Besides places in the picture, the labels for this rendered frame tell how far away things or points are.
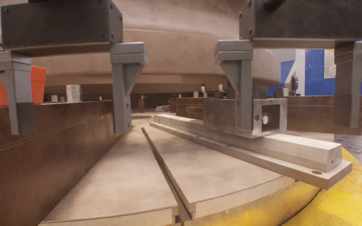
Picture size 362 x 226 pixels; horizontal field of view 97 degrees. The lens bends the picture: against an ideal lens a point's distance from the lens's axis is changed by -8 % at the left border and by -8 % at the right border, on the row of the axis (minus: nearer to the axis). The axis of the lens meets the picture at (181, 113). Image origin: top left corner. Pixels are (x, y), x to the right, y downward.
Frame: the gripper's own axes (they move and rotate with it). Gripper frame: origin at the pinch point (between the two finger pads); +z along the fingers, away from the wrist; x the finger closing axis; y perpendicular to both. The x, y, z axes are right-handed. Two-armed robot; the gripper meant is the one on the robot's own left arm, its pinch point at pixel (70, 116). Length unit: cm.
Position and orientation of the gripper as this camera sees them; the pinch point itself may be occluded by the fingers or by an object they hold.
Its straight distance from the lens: 25.4
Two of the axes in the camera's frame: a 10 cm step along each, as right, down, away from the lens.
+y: 0.1, -0.9, 10.0
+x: -10.0, 0.2, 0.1
